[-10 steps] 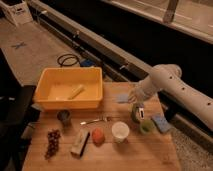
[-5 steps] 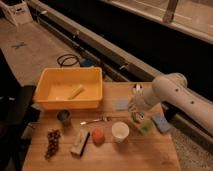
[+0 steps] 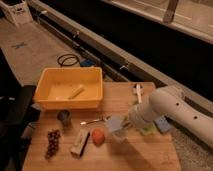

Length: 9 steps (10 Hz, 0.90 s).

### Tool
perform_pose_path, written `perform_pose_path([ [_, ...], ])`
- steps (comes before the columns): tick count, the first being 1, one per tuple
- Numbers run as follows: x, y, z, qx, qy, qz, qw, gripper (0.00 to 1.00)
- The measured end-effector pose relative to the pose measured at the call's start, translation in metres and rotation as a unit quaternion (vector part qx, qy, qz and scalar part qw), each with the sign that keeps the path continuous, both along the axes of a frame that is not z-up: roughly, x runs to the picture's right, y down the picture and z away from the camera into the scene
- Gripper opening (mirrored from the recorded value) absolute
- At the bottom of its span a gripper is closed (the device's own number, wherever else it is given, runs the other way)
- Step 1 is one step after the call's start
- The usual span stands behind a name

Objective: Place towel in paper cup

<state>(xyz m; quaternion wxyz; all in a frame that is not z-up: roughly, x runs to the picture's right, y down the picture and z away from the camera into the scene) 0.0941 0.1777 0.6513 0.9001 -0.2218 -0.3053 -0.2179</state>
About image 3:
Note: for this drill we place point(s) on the white paper cup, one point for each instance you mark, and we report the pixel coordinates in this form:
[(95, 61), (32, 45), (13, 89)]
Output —
[(120, 136)]

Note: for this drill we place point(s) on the blue object on floor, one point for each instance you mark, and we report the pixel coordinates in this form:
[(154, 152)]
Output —
[(87, 63)]

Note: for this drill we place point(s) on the white crate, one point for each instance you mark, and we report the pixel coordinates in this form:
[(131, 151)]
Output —
[(17, 14)]

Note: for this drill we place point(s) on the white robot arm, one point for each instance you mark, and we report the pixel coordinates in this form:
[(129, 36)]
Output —
[(169, 101)]

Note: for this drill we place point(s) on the yellow plastic bin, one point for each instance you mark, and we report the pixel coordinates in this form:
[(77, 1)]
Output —
[(56, 84)]

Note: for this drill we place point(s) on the small grey metal cup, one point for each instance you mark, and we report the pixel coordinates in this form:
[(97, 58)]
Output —
[(64, 117)]

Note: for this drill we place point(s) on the white handled brush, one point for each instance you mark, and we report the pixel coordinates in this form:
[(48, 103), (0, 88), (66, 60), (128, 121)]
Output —
[(138, 90)]

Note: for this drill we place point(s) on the light blue towel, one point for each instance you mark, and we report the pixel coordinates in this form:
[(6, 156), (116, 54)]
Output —
[(114, 124)]

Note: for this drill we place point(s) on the bunch of dark grapes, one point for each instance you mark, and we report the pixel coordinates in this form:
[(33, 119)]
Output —
[(53, 143)]

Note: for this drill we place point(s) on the blue sponge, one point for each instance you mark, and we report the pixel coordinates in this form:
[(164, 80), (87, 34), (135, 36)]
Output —
[(162, 124)]

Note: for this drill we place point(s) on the white and black box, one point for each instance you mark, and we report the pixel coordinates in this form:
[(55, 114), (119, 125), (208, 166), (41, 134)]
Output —
[(80, 142)]

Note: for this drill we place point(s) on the metal fork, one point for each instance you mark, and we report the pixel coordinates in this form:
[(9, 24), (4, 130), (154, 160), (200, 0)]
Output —
[(95, 120)]

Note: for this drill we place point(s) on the yellow cylinder in bin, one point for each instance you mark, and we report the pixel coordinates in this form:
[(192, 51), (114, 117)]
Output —
[(76, 91)]

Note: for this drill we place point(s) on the small green cup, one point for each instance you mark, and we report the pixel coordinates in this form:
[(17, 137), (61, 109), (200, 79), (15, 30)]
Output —
[(148, 130)]

